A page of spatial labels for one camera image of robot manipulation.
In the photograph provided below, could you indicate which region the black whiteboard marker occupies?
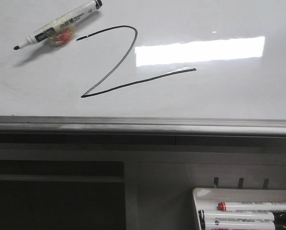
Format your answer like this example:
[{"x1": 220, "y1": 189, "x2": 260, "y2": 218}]
[{"x1": 13, "y1": 0, "x2": 103, "y2": 50}]

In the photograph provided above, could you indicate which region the white whiteboard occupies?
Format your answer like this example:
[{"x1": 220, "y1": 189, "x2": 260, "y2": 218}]
[{"x1": 0, "y1": 0, "x2": 286, "y2": 119}]

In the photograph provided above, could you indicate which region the red whiteboard marker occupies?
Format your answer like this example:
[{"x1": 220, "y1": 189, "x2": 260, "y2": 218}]
[{"x1": 217, "y1": 202, "x2": 286, "y2": 212}]

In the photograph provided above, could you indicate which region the white marker tray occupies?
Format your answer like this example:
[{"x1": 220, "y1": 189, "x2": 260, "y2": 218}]
[{"x1": 192, "y1": 188, "x2": 286, "y2": 230}]

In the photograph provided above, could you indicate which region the black marker in tray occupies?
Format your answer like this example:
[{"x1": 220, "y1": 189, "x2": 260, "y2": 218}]
[{"x1": 198, "y1": 210, "x2": 286, "y2": 222}]

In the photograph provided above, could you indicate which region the grey aluminium whiteboard frame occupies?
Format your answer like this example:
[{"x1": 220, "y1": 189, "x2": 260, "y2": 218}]
[{"x1": 0, "y1": 116, "x2": 286, "y2": 146}]

